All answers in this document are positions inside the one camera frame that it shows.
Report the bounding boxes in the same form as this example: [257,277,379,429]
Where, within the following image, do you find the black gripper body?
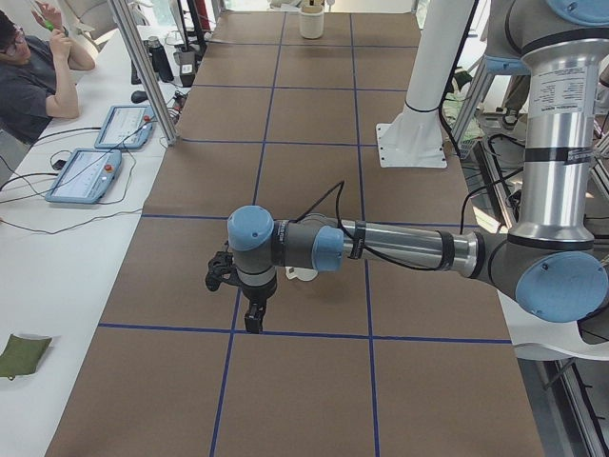
[238,270,277,305]

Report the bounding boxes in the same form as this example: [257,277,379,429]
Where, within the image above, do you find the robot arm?
[222,1,608,333]

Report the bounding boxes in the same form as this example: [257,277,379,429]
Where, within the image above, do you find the black computer mouse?
[130,90,148,104]

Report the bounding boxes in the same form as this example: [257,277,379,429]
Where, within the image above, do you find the green cloth pouch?
[1,334,52,380]

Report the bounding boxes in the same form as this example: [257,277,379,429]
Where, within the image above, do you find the dark box with label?
[173,50,197,88]

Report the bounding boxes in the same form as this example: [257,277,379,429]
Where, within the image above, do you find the black water bottle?
[147,35,174,83]

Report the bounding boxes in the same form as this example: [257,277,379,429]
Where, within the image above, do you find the white chair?
[498,291,608,362]

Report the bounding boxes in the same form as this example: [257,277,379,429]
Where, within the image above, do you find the seated person grey shirt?
[1,2,95,145]

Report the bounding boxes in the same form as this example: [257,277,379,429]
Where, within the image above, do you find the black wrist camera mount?
[205,251,240,292]

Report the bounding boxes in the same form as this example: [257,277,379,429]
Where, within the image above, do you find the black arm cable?
[289,179,448,272]

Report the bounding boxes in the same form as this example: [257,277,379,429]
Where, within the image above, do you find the teach pendant far from post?
[45,149,122,205]

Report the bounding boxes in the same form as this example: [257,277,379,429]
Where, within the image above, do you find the teach pendant near post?
[94,105,154,149]

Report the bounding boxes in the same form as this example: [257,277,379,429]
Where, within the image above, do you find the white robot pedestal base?
[376,0,477,169]

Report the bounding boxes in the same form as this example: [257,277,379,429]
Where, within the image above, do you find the cream basket with handle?
[299,0,324,40]

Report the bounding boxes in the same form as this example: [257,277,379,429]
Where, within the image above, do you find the aluminium frame post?
[108,0,178,146]

